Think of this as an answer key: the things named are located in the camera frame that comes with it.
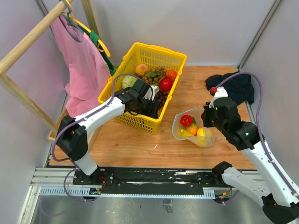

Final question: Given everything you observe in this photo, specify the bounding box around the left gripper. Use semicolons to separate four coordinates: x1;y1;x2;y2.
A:
135;96;159;121

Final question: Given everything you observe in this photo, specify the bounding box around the mango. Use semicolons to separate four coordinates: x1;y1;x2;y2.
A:
185;118;198;136

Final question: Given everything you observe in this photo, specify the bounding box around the banana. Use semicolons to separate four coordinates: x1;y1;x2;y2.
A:
179;129;208;147

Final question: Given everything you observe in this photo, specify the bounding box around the clear zip top bag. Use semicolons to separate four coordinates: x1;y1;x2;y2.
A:
172;108;215;147

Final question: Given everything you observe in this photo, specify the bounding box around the red orange fruit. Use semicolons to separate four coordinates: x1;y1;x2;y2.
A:
180;114;193;127

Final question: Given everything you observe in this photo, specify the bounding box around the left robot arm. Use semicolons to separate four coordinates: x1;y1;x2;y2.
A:
54;79;159;185

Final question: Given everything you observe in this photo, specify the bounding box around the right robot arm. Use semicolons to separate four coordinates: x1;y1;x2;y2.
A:
201;97;299;224

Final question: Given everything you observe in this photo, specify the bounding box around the purple grapes bunch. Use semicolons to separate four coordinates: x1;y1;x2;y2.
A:
155;91;169;110

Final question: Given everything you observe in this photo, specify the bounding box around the green cabbage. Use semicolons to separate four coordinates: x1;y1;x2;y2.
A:
122;75;137;89

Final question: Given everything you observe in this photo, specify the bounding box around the dark navy cloth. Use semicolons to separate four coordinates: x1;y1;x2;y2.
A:
205;72;255;105

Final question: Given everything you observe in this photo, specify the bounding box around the green grapes bunch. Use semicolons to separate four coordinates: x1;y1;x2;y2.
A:
142;67;167;85

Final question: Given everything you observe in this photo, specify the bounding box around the red apple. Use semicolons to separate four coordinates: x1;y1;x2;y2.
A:
159;77;173;91

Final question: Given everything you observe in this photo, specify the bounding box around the peach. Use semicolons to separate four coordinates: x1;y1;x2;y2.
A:
135;63;149;77

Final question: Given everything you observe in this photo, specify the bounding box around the orange persimmon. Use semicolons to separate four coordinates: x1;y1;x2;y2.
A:
165;70;178;82

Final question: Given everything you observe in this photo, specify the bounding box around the yellow plastic basket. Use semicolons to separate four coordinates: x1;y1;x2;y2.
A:
98;42;187;134

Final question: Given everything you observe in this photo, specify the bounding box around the pink shirt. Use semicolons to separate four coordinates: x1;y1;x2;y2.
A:
51;15;111;117

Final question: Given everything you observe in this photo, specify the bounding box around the yellow hanger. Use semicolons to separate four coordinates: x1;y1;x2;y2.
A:
62;0;111;57

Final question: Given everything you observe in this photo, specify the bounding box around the green garment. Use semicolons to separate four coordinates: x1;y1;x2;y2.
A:
78;23;116;76

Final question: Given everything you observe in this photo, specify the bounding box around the wooden clothes rack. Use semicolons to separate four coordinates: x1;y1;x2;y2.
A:
0;0;100;152

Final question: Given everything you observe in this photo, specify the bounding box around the grey hanger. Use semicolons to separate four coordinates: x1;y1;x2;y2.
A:
61;13;84;43

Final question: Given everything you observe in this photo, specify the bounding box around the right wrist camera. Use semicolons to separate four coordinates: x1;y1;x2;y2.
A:
209;86;228;108

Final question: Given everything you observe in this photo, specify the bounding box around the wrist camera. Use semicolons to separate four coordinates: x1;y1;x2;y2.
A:
209;86;228;108
143;85;160;101

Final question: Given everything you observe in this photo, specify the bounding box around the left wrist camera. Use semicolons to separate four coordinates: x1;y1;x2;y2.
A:
143;85;160;101

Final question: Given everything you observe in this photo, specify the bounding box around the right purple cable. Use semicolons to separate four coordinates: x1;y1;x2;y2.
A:
210;71;299;196

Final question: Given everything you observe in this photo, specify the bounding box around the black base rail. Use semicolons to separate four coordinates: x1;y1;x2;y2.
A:
73;167;229;196

